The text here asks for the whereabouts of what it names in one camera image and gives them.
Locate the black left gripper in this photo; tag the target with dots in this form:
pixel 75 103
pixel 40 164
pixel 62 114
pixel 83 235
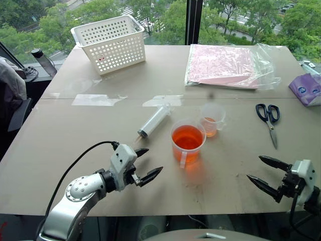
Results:
pixel 130 177

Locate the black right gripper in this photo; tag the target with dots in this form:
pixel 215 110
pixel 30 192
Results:
pixel 291 184

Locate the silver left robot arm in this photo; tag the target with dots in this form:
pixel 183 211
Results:
pixel 75 192

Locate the large clear plastic syringe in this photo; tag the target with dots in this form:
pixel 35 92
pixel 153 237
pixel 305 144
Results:
pixel 155 120

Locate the beaker with orange liquid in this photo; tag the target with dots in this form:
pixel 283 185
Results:
pixel 188 141

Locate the small clear measuring cup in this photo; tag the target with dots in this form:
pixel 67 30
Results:
pixel 211 125

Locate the purple tissue pack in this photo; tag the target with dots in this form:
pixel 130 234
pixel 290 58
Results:
pixel 307 88

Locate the white perforated plastic basket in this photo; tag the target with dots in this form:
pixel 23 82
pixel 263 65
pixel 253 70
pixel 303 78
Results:
pixel 118 51

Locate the pink paper in plastic bag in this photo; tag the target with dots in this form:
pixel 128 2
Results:
pixel 220 65

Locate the black office chair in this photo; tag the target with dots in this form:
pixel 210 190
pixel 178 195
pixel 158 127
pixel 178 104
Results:
pixel 17 115

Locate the clear bottle with black lid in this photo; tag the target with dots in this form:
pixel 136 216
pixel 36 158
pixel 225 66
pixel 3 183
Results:
pixel 43 61

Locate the grey garment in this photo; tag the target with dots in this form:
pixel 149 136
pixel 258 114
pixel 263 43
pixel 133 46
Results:
pixel 11 77

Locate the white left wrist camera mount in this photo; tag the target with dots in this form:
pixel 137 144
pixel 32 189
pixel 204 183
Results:
pixel 123 158

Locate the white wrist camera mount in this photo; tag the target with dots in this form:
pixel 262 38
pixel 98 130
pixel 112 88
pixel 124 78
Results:
pixel 306 175
pixel 123 158

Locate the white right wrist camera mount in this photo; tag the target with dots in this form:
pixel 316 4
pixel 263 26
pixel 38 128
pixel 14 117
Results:
pixel 306 175

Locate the dark window frame post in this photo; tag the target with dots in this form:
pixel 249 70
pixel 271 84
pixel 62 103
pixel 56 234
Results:
pixel 193 20

